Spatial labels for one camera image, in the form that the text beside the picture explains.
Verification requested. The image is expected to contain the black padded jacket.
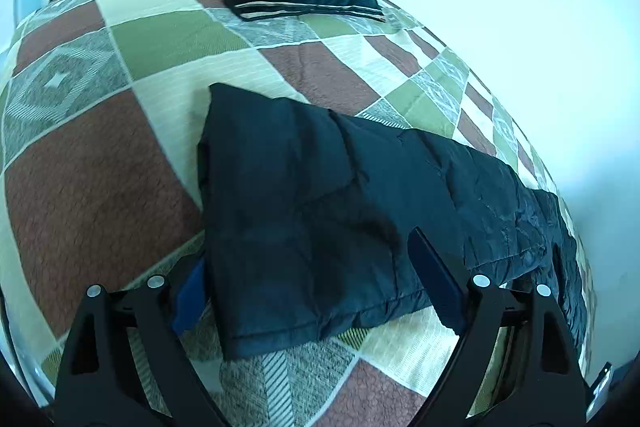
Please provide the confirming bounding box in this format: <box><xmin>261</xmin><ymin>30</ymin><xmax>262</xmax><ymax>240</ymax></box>
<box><xmin>197</xmin><ymin>83</ymin><xmax>589</xmax><ymax>361</ymax></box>

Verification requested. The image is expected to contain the checkered patchwork bedspread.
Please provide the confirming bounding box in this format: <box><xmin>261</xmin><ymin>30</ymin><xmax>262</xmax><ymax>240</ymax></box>
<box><xmin>0</xmin><ymin>0</ymin><xmax>597</xmax><ymax>427</ymax></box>

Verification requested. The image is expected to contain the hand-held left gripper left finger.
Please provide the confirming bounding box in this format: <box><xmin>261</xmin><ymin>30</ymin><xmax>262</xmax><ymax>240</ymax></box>
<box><xmin>54</xmin><ymin>258</ymin><xmax>227</xmax><ymax>427</ymax></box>

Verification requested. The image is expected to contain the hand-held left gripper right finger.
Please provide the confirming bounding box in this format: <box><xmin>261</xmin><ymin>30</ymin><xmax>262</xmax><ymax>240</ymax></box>
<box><xmin>407</xmin><ymin>228</ymin><xmax>590</xmax><ymax>427</ymax></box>

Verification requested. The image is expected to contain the small white device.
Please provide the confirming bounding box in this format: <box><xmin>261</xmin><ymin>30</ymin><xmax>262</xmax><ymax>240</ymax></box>
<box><xmin>584</xmin><ymin>361</ymin><xmax>614</xmax><ymax>414</ymax></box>

